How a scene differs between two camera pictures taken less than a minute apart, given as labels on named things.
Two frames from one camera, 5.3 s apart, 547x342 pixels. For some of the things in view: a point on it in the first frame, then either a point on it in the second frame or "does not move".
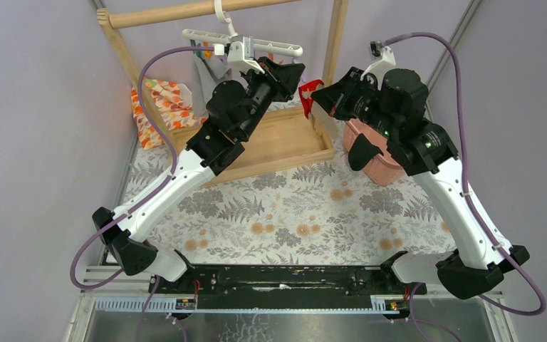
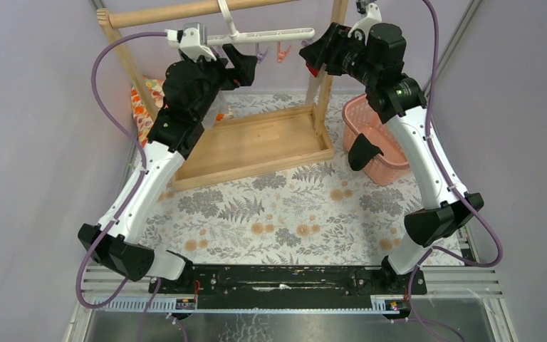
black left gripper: x=273 y=77 -> x=228 y=63
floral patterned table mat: x=327 y=214 does not move
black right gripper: x=335 y=98 -> x=327 y=48
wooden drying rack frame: x=272 y=143 does not move
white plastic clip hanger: x=259 y=44 -> x=272 y=35
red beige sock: x=305 y=93 -> x=315 y=83
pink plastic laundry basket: x=384 y=169 does not move
